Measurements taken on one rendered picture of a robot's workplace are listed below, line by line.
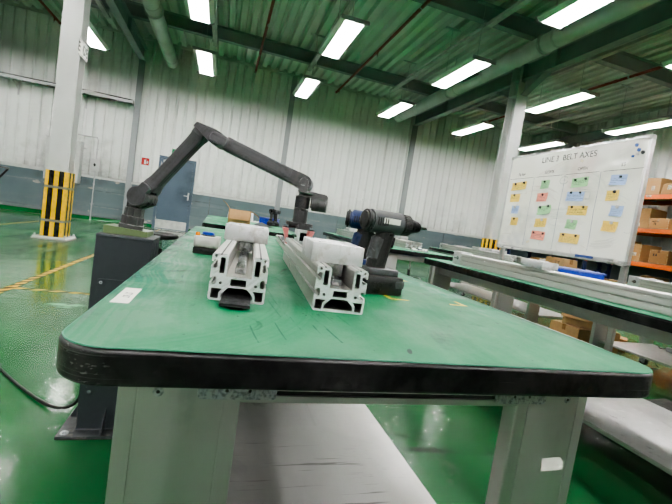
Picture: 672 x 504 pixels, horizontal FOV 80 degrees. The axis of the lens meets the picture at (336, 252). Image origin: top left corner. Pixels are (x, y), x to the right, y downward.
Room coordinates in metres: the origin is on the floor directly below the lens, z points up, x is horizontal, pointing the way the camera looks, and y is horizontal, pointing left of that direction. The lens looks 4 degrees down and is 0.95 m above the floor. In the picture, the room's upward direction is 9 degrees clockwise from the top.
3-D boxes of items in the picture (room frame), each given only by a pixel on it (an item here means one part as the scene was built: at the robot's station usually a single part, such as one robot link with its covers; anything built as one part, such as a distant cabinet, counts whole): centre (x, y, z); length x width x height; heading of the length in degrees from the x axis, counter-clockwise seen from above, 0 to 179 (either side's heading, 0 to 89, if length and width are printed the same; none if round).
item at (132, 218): (1.59, 0.83, 0.84); 0.12 x 0.09 x 0.08; 25
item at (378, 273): (1.07, -0.15, 0.89); 0.20 x 0.08 x 0.22; 114
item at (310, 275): (1.14, 0.07, 0.82); 0.80 x 0.10 x 0.09; 12
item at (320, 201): (1.57, 0.12, 1.04); 0.12 x 0.09 x 0.12; 87
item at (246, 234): (1.10, 0.25, 0.87); 0.16 x 0.11 x 0.07; 12
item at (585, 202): (3.75, -2.02, 0.97); 1.50 x 0.50 x 1.95; 17
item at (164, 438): (1.73, 0.21, 0.39); 2.50 x 0.92 x 0.78; 17
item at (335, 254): (0.90, 0.01, 0.87); 0.16 x 0.11 x 0.07; 12
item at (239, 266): (1.10, 0.25, 0.82); 0.80 x 0.10 x 0.09; 12
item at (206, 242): (1.35, 0.43, 0.81); 0.10 x 0.08 x 0.06; 102
